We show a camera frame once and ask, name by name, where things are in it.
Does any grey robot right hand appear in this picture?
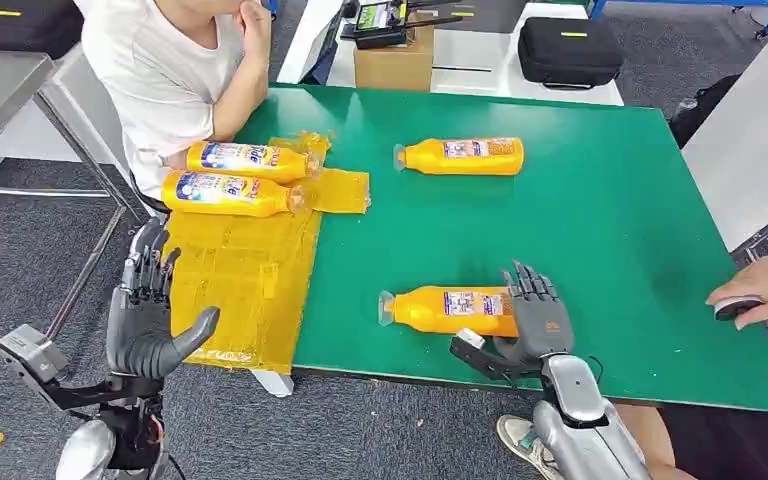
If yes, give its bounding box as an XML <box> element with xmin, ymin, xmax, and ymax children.
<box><xmin>493</xmin><ymin>260</ymin><xmax>576</xmax><ymax>372</ymax></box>

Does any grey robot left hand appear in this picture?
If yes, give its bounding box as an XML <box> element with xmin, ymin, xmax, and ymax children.
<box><xmin>105</xmin><ymin>217</ymin><xmax>221</xmax><ymax>382</ymax></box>

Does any computer mouse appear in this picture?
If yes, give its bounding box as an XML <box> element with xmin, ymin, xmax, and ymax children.
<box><xmin>713</xmin><ymin>296</ymin><xmax>766</xmax><ymax>323</ymax></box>

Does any orange drink bottle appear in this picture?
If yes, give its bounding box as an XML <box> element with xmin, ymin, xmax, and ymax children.
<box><xmin>377</xmin><ymin>284</ymin><xmax>521</xmax><ymax>339</ymax></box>
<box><xmin>185</xmin><ymin>140</ymin><xmax>322</xmax><ymax>185</ymax></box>
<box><xmin>393</xmin><ymin>137</ymin><xmax>526</xmax><ymax>178</ymax></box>
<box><xmin>160</xmin><ymin>170</ymin><xmax>307</xmax><ymax>219</ymax></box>

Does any white slanted panel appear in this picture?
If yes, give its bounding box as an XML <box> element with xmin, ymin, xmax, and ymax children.
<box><xmin>276</xmin><ymin>0</ymin><xmax>344</xmax><ymax>85</ymax></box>

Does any person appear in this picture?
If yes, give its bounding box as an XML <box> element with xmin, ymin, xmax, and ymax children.
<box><xmin>81</xmin><ymin>0</ymin><xmax>274</xmax><ymax>200</ymax></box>
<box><xmin>496</xmin><ymin>256</ymin><xmax>768</xmax><ymax>480</ymax></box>

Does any yellow plastic sheet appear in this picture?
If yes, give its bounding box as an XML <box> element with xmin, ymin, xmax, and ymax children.
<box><xmin>161</xmin><ymin>130</ymin><xmax>372</xmax><ymax>376</ymax></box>

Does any green table mat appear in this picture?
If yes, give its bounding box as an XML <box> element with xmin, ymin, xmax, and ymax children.
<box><xmin>232</xmin><ymin>84</ymin><xmax>768</xmax><ymax>417</ymax></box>

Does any black radio controller with antenna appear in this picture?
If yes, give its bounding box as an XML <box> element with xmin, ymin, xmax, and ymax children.
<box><xmin>342</xmin><ymin>0</ymin><xmax>465</xmax><ymax>51</ymax></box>

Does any black stool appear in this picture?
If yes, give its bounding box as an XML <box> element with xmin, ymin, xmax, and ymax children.
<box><xmin>128</xmin><ymin>170</ymin><xmax>172</xmax><ymax>215</ymax></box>

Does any brown cardboard box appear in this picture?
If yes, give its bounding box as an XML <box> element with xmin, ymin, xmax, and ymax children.
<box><xmin>353</xmin><ymin>26</ymin><xmax>436</xmax><ymax>93</ymax></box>

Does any white table foot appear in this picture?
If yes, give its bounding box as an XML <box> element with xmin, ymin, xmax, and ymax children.
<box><xmin>251</xmin><ymin>369</ymin><xmax>296</xmax><ymax>399</ymax></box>

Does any pale grey table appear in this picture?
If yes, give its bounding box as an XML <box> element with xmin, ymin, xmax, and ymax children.
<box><xmin>680</xmin><ymin>13</ymin><xmax>768</xmax><ymax>362</ymax></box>

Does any black bag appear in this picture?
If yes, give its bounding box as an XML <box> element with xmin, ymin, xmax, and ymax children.
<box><xmin>668</xmin><ymin>74</ymin><xmax>742</xmax><ymax>148</ymax></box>

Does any white table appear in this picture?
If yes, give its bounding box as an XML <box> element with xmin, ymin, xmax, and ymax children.
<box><xmin>326</xmin><ymin>0</ymin><xmax>625</xmax><ymax>107</ymax></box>

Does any black carrying case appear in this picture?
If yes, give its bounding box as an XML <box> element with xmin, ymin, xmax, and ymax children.
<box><xmin>517</xmin><ymin>16</ymin><xmax>625</xmax><ymax>91</ymax></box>
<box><xmin>0</xmin><ymin>0</ymin><xmax>85</xmax><ymax>61</ymax></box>

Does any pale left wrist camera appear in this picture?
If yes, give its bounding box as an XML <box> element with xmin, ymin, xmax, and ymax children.
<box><xmin>0</xmin><ymin>324</ymin><xmax>69</xmax><ymax>386</ymax></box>

